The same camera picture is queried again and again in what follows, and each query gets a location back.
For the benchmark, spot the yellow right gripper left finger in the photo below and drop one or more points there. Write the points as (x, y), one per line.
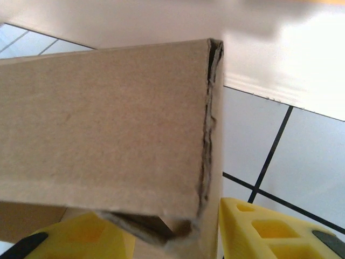
(81, 237)

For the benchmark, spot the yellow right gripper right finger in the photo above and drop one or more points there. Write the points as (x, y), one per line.
(242, 237)

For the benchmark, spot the brown cardboard paper box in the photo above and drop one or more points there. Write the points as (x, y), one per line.
(107, 121)

